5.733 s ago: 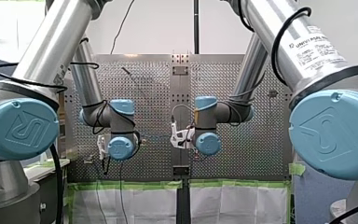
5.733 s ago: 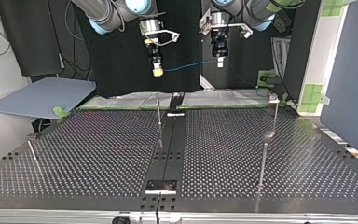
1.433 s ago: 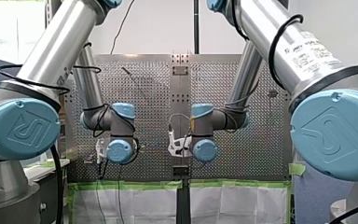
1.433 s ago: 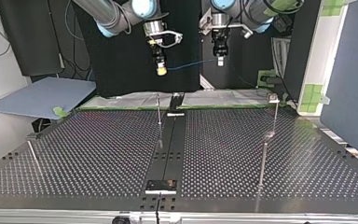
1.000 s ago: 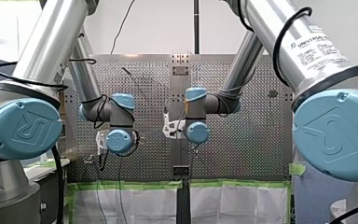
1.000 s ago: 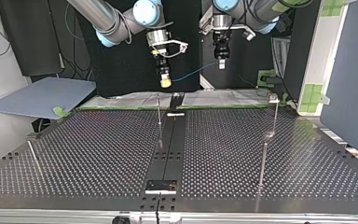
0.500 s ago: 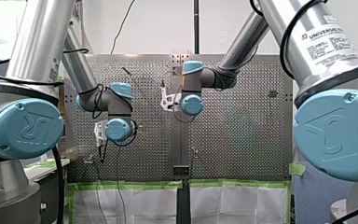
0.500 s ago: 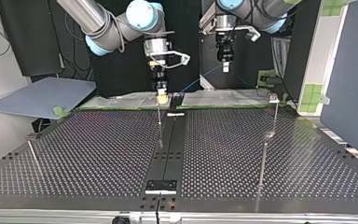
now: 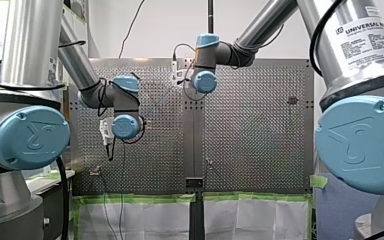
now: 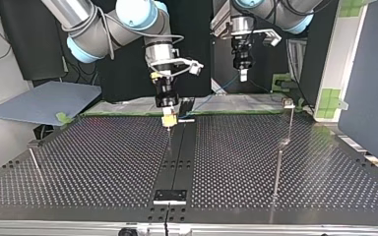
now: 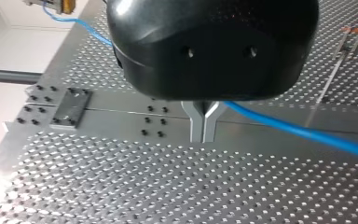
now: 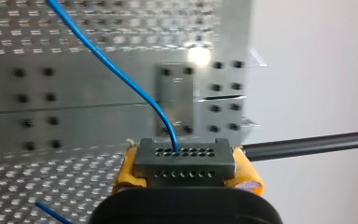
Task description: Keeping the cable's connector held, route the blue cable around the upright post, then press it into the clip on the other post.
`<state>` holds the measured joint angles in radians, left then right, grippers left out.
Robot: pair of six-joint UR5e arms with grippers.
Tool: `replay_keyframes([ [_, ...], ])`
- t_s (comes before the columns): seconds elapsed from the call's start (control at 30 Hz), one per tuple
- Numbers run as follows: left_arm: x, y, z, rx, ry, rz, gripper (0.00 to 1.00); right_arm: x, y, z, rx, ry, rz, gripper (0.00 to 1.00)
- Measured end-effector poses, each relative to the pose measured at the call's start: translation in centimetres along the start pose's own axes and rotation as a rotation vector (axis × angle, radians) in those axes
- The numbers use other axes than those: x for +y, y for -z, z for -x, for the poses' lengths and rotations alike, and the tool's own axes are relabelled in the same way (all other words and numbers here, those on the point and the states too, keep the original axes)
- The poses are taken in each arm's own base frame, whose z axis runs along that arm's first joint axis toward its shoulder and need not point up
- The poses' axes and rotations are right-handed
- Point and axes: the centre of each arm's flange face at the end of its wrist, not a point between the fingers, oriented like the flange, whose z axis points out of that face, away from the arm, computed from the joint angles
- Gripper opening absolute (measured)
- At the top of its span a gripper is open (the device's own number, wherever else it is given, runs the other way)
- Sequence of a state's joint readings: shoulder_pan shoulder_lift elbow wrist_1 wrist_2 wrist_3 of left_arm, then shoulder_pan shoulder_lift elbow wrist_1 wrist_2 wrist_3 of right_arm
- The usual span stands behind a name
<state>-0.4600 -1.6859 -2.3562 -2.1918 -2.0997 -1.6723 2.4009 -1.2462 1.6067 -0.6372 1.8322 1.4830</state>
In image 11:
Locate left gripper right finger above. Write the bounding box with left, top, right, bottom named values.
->
left=202, top=100, right=228, bottom=144

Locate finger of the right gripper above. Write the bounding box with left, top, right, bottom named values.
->
left=60, top=0, right=76, bottom=16

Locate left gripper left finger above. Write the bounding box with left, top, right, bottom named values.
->
left=181, top=100, right=204, bottom=144

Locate blue cable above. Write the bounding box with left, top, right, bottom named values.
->
left=22, top=0, right=358, bottom=163

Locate metal post with orange clip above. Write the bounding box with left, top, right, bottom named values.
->
left=304, top=26, right=358, bottom=126
left=335, top=25, right=352, bottom=54

